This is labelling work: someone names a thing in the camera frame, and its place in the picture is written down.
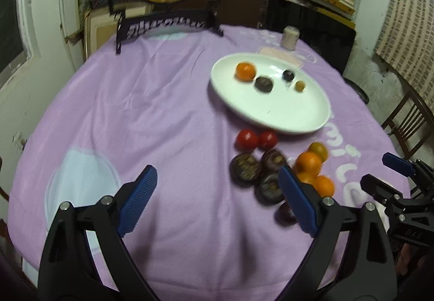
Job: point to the beige woven curtain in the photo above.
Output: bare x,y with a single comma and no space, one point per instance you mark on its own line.
407,16

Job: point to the black flat panel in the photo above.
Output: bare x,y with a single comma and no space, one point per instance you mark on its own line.
312,29

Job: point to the dark purple plum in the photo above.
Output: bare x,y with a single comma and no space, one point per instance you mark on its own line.
284,214
288,75

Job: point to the window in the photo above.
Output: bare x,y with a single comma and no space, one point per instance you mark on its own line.
12,33

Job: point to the black round stool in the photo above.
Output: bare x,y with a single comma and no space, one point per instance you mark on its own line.
357,89

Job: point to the dark passion fruit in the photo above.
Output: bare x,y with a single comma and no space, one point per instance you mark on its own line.
272,158
263,83
244,168
269,188

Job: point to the red tomato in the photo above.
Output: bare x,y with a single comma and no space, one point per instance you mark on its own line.
268,140
247,139

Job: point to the white oval plate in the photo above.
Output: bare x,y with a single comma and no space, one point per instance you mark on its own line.
281,107

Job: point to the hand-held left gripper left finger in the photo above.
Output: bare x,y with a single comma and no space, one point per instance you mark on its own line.
139,199

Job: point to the beige drink can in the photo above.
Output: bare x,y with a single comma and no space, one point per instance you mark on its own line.
290,37

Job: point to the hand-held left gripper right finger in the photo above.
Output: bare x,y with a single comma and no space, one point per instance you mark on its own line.
298,202

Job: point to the person's right hand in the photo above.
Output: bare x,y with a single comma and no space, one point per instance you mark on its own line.
408,257

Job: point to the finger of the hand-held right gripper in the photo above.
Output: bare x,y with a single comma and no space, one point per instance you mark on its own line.
376,188
396,164

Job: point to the small yellow-green kumquat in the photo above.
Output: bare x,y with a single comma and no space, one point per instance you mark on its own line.
299,85

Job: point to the orange mandarin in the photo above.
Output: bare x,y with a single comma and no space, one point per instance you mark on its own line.
323,185
308,162
245,71
306,179

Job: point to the wooden chair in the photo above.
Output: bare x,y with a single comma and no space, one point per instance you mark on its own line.
410,121

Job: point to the purple printed tablecloth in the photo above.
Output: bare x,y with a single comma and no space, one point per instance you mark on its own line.
152,111

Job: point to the yellow-green mandarin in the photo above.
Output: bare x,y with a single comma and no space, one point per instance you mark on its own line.
320,150

